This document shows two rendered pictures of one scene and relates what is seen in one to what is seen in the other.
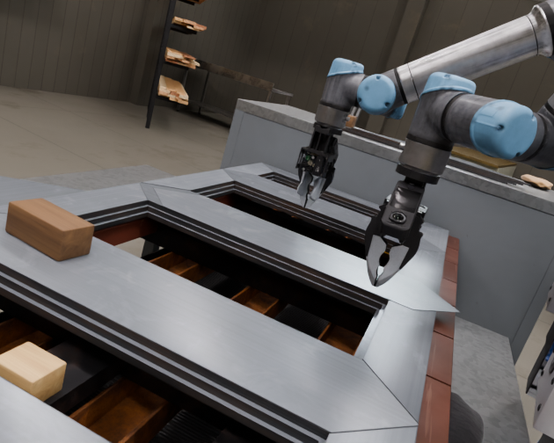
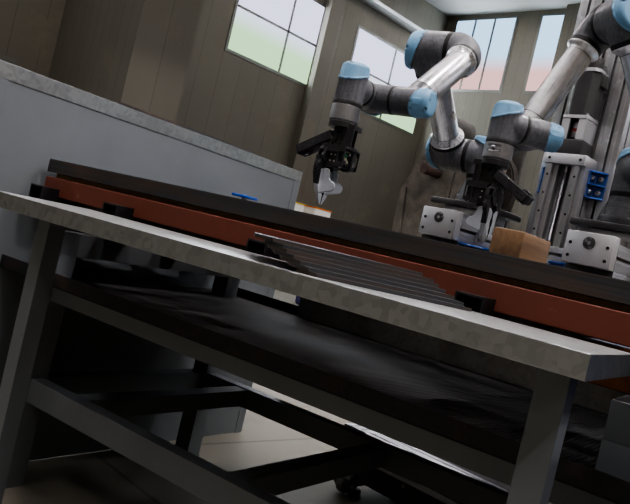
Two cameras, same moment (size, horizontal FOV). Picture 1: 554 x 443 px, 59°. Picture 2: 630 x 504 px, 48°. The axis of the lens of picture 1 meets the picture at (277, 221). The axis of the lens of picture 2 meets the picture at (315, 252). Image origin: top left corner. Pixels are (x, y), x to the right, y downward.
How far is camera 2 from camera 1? 1.83 m
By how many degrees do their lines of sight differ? 73
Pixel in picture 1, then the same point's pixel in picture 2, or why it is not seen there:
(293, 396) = not seen: hidden behind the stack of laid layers
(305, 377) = not seen: hidden behind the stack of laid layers
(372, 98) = (431, 107)
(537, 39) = (469, 69)
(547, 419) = (611, 263)
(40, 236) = (539, 253)
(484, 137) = (556, 142)
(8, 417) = not seen: outside the picture
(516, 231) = (267, 196)
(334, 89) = (362, 91)
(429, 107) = (516, 123)
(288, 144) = (75, 129)
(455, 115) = (537, 130)
